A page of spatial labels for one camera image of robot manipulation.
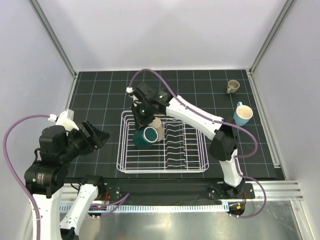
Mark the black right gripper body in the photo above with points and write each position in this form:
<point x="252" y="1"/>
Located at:
<point x="141" y="111"/>

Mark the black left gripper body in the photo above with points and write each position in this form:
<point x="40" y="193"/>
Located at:
<point x="91" y="142"/>

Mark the dark green mug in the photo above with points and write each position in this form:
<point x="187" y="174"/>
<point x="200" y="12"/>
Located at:
<point x="145" y="137"/>

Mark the beige paper cup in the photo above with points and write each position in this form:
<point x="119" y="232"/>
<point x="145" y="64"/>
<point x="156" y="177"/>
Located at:
<point x="158" y="126"/>

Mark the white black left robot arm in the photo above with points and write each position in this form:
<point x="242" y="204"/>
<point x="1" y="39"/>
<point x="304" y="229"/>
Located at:
<point x="45" y="179"/>

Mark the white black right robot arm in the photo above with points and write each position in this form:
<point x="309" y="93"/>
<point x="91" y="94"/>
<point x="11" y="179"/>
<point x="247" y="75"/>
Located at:
<point x="148" y="102"/>

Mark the black grid mat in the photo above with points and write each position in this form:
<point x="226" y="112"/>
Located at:
<point x="100" y="98"/>

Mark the small beige mug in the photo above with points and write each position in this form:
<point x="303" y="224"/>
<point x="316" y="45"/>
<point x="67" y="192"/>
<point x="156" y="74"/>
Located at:
<point x="232" y="86"/>

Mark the blue mug cream inside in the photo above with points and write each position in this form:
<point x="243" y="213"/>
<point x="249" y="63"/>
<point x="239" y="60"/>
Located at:
<point x="242" y="114"/>

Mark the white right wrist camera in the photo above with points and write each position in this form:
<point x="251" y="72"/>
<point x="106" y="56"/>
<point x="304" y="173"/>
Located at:
<point x="130" y="93"/>

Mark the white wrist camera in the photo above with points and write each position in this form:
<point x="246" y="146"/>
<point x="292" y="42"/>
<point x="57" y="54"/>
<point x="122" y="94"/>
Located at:
<point x="130" y="93"/>
<point x="65" y="119"/>

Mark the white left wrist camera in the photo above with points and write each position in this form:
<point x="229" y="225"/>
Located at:
<point x="65" y="119"/>

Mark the white wire dish rack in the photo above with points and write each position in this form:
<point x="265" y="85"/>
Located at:
<point x="183" y="150"/>

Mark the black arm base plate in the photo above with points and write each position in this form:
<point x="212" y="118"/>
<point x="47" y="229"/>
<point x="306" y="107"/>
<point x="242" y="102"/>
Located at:
<point x="171" y="191"/>

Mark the perforated metal cable duct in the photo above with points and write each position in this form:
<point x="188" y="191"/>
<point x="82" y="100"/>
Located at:
<point x="128" y="209"/>

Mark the aluminium frame post left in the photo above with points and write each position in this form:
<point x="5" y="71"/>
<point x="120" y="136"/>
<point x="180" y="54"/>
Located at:
<point x="52" y="35"/>

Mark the aluminium frame post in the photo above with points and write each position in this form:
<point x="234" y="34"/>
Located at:
<point x="284" y="12"/>
<point x="52" y="35"/>

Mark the aluminium frame post right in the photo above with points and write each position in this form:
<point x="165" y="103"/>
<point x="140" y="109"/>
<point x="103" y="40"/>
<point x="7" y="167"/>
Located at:
<point x="284" y="12"/>

